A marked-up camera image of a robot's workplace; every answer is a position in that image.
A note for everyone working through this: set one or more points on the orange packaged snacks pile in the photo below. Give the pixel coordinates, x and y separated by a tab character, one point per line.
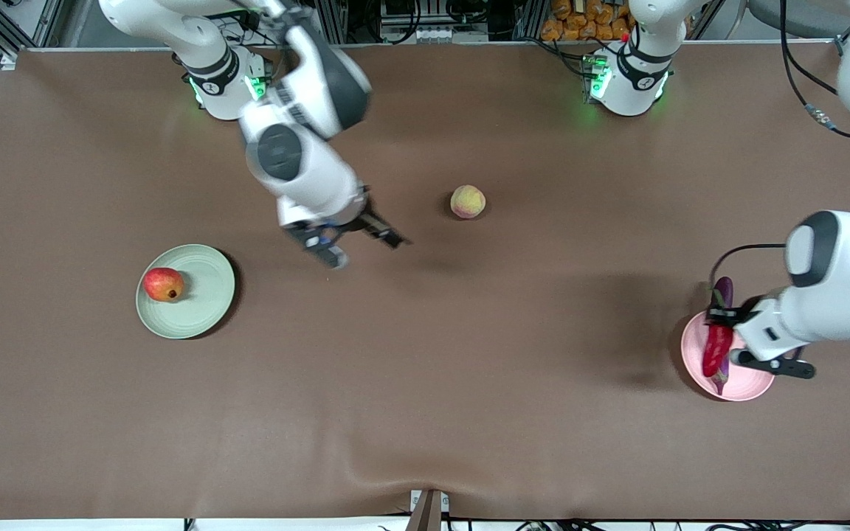
580	26

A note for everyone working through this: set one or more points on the red pomegranate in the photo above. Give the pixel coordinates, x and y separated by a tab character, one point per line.
163	285

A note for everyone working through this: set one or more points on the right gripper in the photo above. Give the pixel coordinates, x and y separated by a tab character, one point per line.
370	220

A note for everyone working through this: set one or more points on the red chili pepper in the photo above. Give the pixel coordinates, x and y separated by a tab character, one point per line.
716	350

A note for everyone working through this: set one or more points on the yellow pink peach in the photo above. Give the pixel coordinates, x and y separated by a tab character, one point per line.
468	201

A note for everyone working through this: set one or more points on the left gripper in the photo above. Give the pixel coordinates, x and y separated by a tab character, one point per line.
725	316

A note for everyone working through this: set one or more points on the long purple eggplant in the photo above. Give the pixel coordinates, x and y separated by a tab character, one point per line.
723	289

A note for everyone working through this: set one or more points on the metal mount bracket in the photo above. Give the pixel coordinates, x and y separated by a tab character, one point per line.
429	509

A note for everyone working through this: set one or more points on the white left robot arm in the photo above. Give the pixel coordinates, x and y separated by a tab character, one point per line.
838	295

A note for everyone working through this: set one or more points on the grey rounded chair seat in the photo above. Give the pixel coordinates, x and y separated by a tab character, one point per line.
809	22

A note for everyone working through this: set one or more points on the pink plate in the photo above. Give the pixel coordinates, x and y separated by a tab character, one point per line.
753	383

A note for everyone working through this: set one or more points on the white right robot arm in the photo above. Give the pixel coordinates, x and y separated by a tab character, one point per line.
307	169

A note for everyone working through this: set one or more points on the light green plate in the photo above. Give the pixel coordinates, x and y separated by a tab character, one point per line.
200	295

